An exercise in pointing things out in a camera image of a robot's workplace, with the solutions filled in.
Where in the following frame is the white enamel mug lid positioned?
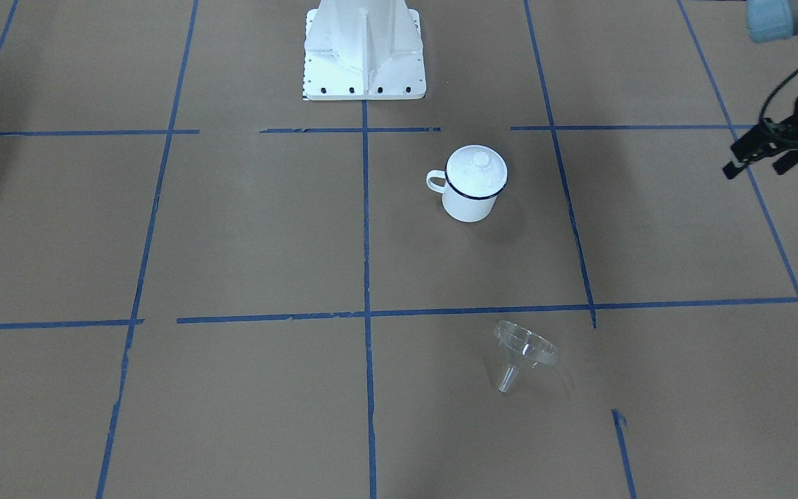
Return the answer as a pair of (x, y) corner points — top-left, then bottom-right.
(445, 145), (508, 201)

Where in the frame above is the clear plastic funnel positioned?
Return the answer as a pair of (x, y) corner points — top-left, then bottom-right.
(493, 319), (560, 394)

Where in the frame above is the white enamel mug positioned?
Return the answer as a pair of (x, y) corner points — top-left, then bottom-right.
(425, 170), (504, 223)

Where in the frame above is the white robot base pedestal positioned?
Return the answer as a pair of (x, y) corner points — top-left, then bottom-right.
(302, 1), (427, 101)

